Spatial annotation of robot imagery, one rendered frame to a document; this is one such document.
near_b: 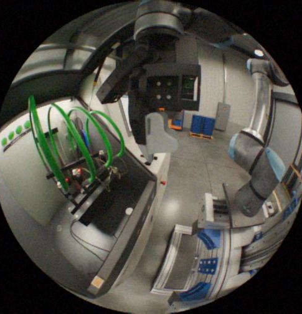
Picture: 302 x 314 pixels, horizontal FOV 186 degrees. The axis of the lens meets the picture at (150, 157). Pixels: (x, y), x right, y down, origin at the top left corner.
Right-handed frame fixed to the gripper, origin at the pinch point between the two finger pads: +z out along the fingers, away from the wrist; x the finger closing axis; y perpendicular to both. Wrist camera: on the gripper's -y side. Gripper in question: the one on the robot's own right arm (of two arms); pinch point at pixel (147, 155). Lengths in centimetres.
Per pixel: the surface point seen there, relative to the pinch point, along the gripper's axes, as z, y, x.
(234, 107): -79, 354, 624
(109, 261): 27.9, -5.6, -23.2
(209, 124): 53, 142, 441
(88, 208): 25.1, -24.0, -9.6
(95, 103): -13.3, -39.8, 23.3
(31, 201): 21, -57, -34
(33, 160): 4, -57, -17
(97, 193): 24.9, -25.3, -1.2
